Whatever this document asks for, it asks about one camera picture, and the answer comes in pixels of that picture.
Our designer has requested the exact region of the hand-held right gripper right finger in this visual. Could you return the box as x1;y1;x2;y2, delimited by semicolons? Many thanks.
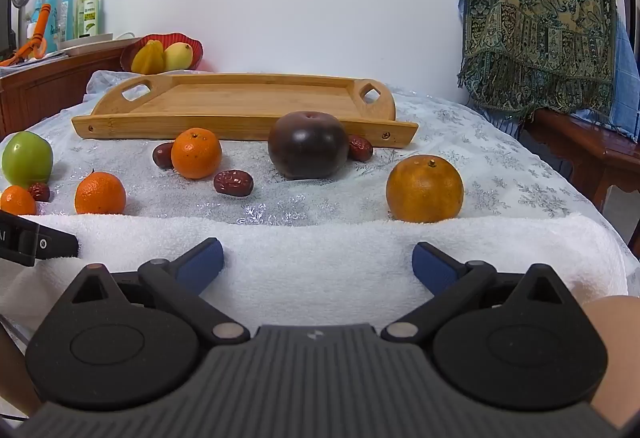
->
381;241;584;344

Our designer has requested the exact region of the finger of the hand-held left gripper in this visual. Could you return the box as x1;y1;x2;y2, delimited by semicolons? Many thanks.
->
0;211;80;267

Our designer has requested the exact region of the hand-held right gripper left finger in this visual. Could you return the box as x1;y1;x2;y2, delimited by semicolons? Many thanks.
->
70;237;251;347

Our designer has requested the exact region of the large orange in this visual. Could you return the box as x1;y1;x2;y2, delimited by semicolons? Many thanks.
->
386;155;465;224

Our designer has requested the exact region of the green apple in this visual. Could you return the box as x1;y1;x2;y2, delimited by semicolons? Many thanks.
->
1;131;54;187

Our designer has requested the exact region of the mandarin orange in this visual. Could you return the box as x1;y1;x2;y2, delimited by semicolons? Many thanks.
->
171;128;223;180
74;171;127;215
0;185;37;216

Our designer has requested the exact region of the wooden tray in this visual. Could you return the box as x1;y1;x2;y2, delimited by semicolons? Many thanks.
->
71;72;419;149

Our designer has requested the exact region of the white towel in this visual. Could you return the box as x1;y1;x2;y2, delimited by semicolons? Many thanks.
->
0;212;628;334

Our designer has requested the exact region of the wooden cabinet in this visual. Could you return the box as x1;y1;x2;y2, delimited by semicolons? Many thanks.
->
0;38;141;139

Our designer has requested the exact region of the dark purple round fruit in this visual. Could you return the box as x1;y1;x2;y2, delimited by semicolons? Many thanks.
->
267;111;350;180

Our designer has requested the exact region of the dark wooden side table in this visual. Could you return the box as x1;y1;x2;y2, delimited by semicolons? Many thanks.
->
520;108;640;219

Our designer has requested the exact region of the yellow mango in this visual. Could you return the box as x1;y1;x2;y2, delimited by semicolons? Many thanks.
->
164;42;194;72

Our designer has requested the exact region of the person's knee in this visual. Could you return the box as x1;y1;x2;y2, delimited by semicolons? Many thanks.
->
582;295;640;434

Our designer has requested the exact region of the yellow starfruit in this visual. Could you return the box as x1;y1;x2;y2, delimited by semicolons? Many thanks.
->
131;40;166;74

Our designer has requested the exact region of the red fruit bowl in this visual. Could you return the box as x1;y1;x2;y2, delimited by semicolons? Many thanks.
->
120;32;204;73

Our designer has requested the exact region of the green label bottle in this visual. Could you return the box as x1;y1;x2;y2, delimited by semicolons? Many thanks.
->
77;0;101;38

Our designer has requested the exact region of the green patterned fringed scarf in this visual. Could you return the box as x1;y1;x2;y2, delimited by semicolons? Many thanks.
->
457;0;618;119

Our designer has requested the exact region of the orange handled tool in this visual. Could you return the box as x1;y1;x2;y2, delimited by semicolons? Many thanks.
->
0;3;53;66

